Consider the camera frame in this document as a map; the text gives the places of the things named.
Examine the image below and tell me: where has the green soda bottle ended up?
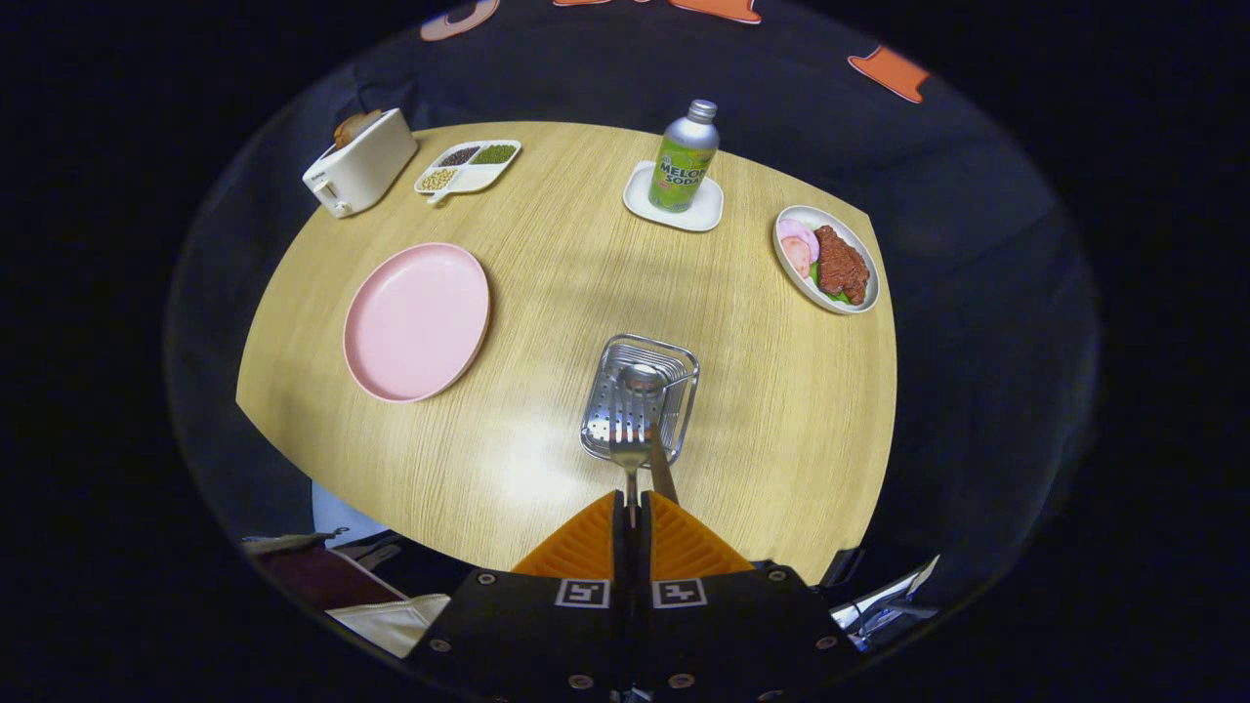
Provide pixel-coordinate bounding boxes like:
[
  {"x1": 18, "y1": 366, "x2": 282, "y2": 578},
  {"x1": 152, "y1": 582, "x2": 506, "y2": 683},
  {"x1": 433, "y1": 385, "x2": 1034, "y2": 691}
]
[{"x1": 647, "y1": 99, "x2": 722, "y2": 214}]

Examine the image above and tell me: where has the cream toaster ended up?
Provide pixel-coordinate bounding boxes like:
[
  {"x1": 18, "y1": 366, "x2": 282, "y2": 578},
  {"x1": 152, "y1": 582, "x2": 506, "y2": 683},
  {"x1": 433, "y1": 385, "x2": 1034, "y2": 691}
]
[{"x1": 302, "y1": 108, "x2": 419, "y2": 220}]

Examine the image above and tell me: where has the white square coaster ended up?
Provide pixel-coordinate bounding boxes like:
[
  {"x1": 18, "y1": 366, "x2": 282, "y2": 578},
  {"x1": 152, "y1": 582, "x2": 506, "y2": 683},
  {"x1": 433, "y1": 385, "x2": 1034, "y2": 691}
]
[{"x1": 622, "y1": 160, "x2": 726, "y2": 233}]

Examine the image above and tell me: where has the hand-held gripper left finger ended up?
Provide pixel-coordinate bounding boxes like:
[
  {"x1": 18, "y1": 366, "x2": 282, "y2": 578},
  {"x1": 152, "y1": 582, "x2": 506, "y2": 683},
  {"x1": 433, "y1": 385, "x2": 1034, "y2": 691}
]
[{"x1": 405, "y1": 490, "x2": 627, "y2": 703}]

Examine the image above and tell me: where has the brown fried meat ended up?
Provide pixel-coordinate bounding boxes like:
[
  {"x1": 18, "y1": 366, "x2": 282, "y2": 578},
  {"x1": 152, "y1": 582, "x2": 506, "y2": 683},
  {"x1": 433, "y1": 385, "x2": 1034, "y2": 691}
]
[{"x1": 812, "y1": 225, "x2": 871, "y2": 306}]

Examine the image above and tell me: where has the pink round plate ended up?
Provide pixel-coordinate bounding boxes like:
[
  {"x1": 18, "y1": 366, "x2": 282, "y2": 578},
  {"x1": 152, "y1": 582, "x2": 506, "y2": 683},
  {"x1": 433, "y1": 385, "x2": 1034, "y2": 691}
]
[{"x1": 343, "y1": 242, "x2": 492, "y2": 404}]

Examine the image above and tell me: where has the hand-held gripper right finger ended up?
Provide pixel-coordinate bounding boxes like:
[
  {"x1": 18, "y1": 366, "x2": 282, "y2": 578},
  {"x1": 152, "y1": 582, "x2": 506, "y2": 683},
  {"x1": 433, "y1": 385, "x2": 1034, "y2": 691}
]
[{"x1": 640, "y1": 490, "x2": 865, "y2": 703}]

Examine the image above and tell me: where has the white divided dish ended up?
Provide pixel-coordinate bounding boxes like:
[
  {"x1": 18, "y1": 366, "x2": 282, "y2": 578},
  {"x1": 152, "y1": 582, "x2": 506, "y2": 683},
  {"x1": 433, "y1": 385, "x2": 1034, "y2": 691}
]
[{"x1": 414, "y1": 140, "x2": 523, "y2": 207}]

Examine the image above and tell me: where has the wooden handled spoon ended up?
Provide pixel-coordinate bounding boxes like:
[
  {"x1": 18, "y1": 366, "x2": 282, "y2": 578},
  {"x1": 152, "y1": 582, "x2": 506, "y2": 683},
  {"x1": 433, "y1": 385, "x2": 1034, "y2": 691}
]
[{"x1": 618, "y1": 363, "x2": 680, "y2": 506}]

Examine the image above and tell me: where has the white oval plate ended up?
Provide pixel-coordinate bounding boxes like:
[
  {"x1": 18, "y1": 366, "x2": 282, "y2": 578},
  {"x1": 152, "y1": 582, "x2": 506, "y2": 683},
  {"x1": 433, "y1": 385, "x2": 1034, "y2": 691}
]
[{"x1": 772, "y1": 205, "x2": 882, "y2": 315}]

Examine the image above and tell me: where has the green lettuce leaf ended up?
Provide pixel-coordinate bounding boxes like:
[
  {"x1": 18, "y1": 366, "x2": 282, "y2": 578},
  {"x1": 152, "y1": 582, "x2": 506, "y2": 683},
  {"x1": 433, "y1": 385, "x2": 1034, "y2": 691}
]
[{"x1": 809, "y1": 262, "x2": 851, "y2": 304}]

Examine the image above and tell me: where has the black backdrop cloth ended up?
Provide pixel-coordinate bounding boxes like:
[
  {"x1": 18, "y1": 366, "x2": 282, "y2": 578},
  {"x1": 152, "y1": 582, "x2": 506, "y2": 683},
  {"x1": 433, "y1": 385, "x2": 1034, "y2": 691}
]
[{"x1": 166, "y1": 0, "x2": 1100, "y2": 626}]

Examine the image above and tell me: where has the metal wire cutlery basket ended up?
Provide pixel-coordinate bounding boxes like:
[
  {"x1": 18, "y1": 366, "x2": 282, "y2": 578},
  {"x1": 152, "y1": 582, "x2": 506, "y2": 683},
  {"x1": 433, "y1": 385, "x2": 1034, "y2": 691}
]
[{"x1": 580, "y1": 333, "x2": 701, "y2": 467}]

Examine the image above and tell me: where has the wooden handled fork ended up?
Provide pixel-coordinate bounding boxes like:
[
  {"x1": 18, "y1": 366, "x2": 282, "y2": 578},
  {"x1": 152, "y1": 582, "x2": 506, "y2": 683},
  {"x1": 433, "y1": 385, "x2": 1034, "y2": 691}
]
[{"x1": 607, "y1": 395, "x2": 653, "y2": 533}]

